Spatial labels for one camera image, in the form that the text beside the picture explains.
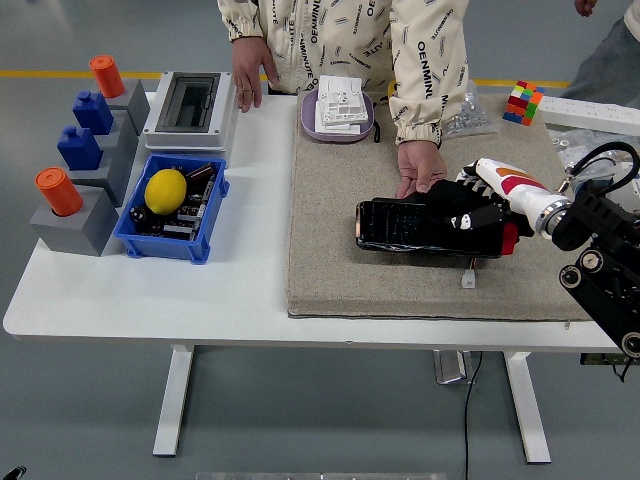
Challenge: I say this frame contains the person's left hand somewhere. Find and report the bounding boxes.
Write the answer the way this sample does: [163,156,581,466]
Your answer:
[395,139,448,199]

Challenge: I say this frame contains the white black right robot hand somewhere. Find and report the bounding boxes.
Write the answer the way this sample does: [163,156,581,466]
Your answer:
[447,157,554,236]

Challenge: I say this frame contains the person's right hand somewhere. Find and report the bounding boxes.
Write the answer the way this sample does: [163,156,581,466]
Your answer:
[231,37,280,114]

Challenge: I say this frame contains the glossy black panel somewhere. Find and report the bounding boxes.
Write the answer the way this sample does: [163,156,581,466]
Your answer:
[355,197,501,260]

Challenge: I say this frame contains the clear bag of metal nuts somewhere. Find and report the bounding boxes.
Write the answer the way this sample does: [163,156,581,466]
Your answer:
[442,79,500,137]

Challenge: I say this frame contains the clear bag of washers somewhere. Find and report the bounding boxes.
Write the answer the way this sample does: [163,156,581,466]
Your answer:
[547,127,640,176]

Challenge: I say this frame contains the yellow tape measure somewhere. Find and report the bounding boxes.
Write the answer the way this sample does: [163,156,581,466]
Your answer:
[370,79,401,145]

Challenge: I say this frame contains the purple tray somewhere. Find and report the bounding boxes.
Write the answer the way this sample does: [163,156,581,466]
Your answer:
[298,88,375,145]

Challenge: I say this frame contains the colourful puzzle cube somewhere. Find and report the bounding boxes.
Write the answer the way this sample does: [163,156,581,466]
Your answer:
[502,79,545,128]

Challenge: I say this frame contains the white socket plate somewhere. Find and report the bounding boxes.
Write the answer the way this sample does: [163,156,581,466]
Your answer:
[317,74,369,126]
[313,102,374,136]

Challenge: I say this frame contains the grey-brown mat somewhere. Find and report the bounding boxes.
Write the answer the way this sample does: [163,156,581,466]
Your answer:
[285,91,614,321]

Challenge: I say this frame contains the person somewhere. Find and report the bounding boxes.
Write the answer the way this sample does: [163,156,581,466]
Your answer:
[559,0,640,109]
[217,0,471,146]

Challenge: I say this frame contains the white power strip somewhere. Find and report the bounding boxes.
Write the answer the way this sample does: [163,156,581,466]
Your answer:
[538,94,640,137]

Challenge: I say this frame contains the grey block holder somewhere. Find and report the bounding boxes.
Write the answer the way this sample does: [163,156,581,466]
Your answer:
[66,144,136,209]
[102,78,151,124]
[28,185,121,258]
[94,109,140,156]

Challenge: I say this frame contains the orange cylinder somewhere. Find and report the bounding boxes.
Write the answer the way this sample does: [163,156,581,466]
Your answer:
[33,166,84,218]
[88,54,126,100]

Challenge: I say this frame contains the yellow lemon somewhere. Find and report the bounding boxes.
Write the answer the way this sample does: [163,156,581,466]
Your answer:
[143,168,188,217]

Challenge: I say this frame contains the blue block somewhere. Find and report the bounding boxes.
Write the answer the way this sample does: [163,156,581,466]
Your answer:
[71,90,115,137]
[55,126,104,173]

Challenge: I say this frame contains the white table leg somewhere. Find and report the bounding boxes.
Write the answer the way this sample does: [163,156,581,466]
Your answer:
[503,351,553,465]
[152,344,196,459]

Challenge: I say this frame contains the blue plastic bin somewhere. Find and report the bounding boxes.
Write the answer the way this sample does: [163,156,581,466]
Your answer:
[112,153,230,266]

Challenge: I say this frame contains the green circuit board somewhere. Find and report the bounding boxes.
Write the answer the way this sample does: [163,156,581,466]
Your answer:
[579,352,626,366]

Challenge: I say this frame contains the grey electrical enclosure box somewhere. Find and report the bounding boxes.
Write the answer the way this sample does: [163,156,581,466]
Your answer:
[141,70,237,154]

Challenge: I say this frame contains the white wire connector plug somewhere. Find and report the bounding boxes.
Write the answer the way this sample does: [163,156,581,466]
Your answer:
[460,258,479,291]

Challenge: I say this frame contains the silver metal bracket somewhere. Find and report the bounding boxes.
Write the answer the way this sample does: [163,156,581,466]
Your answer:
[432,349,474,385]

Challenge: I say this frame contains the black floor cable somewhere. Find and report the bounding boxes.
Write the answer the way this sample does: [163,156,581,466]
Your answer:
[463,351,484,480]

